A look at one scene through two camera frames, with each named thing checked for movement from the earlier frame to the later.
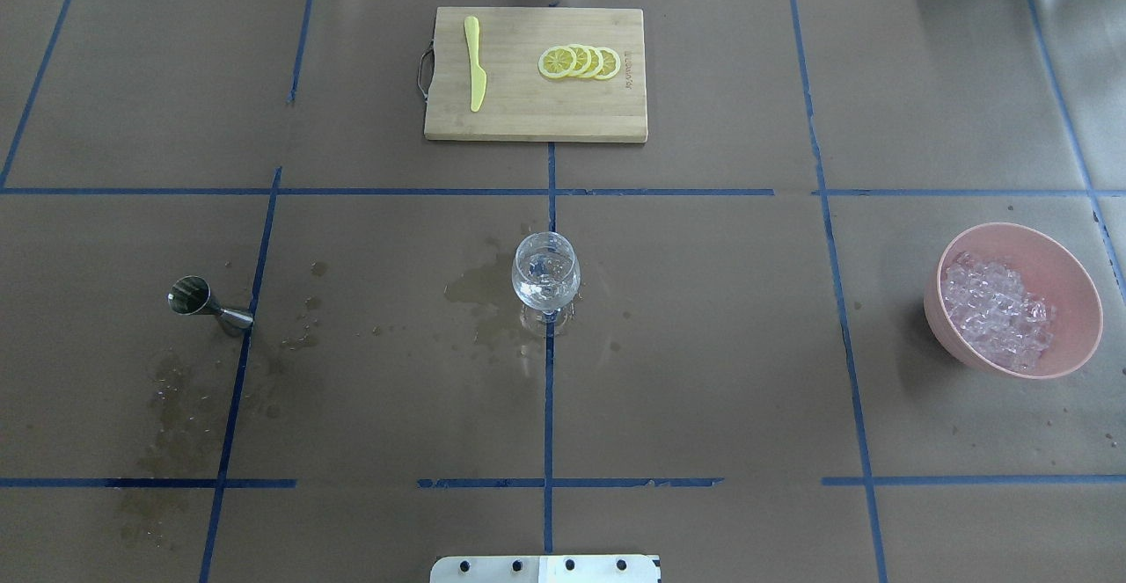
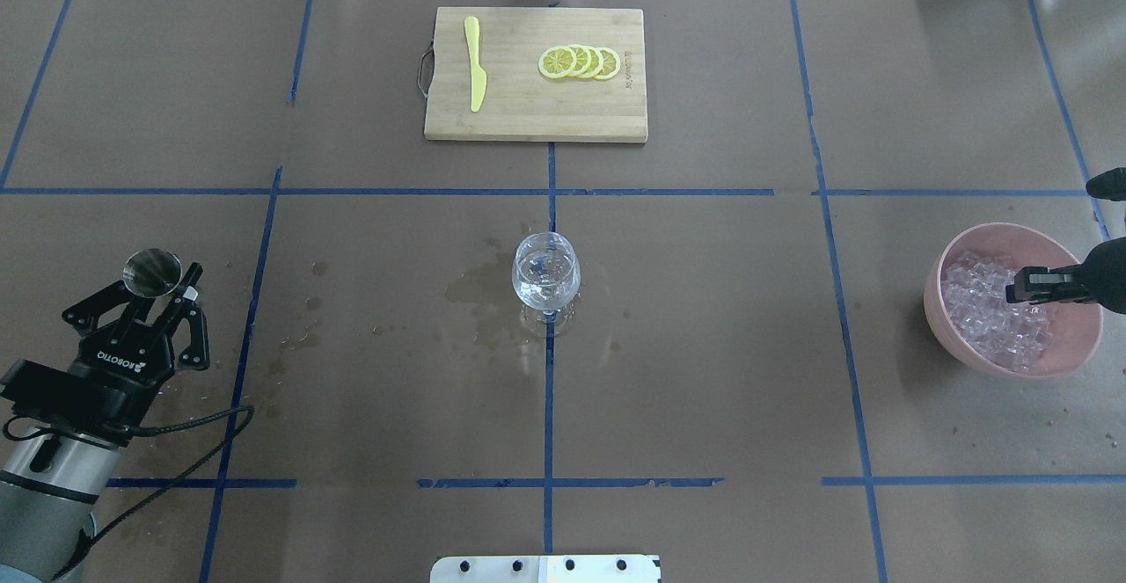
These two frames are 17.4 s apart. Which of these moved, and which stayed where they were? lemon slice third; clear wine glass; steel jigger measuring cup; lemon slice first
Moved: steel jigger measuring cup
Stayed: clear wine glass; lemon slice third; lemon slice first
